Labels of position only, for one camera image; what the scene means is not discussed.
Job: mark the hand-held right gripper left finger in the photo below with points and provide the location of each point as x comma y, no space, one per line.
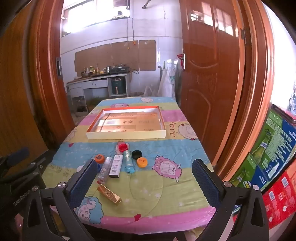
83,183

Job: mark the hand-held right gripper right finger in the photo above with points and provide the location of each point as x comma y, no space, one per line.
205,183

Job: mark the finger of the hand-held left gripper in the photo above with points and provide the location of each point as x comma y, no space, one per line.
27,170
19,153

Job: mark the white bottle cap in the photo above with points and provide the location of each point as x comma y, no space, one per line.
80,168

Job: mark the blue bottle cap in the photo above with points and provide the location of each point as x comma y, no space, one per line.
99,167

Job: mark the clear floral lighter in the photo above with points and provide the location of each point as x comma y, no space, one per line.
105,170

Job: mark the gold lighter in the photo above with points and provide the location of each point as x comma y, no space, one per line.
108,193

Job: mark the orange bottle cap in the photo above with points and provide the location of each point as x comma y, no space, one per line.
99,158

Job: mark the white lighter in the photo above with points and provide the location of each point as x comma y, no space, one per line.
115,166

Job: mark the light blue lighter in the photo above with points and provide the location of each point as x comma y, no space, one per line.
128,163

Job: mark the red bottle cap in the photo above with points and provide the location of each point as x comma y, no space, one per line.
122,147

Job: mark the black bottle cap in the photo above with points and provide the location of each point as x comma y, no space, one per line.
136,153

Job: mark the yellow-orange bottle cap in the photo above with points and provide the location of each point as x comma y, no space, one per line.
141,162

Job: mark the shallow orange-rimmed cardboard box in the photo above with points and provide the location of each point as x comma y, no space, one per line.
129,122

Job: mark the pastel sheep printed blanket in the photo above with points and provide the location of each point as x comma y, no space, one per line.
161,143

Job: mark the red printed carton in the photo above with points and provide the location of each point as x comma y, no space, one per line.
279,199

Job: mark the glass jug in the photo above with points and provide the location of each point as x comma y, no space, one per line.
79,104

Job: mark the green printed carton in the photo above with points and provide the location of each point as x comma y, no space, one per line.
272,143

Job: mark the potted green plant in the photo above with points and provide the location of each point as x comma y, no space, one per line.
94,101

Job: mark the metal strike plate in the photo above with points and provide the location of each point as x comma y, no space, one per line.
59,68

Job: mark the grey kitchen counter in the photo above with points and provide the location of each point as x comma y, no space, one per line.
92,84

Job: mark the dark green air fryer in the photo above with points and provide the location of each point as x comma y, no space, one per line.
116,85

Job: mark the metal basin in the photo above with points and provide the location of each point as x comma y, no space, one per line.
86,74

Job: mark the round bucket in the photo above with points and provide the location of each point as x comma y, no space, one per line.
136,93

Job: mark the clear plastic bag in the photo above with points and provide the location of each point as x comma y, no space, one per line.
149,90

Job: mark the white woven sack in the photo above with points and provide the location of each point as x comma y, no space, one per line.
166,81

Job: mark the yellow oil bottle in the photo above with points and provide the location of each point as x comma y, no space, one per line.
92,68

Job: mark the brown wooden door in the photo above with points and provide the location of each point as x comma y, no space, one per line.
208,69

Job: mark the dark sauce bottle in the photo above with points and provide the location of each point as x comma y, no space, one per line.
97,68

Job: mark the steel kettle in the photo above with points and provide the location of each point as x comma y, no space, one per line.
107,69

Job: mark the bent grey pipe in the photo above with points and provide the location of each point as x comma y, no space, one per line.
159,74

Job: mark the black gas stove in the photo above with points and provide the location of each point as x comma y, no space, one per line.
119,68

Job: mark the red paper on door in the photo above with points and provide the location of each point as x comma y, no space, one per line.
179,56

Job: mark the metal door hinge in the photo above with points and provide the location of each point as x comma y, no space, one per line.
242,34

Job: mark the window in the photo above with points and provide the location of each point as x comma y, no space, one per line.
92,14

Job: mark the hanging lamp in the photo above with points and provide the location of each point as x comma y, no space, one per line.
119,12

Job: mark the brown wooden door frame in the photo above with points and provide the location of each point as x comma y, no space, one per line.
46,69

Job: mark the cardboard sheet on wall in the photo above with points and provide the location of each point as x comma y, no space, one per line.
138,55

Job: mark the metal wall pipe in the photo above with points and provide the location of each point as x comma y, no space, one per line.
146,3

